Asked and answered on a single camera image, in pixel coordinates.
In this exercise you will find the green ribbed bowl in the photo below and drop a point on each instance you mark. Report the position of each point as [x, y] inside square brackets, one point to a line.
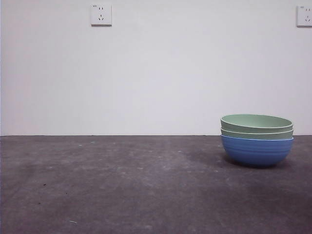
[258, 135]
[256, 123]

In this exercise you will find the blue ribbed bowl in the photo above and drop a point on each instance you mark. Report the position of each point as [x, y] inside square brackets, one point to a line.
[257, 153]

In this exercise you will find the white wall socket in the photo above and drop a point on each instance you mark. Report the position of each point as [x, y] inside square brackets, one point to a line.
[101, 14]
[304, 15]

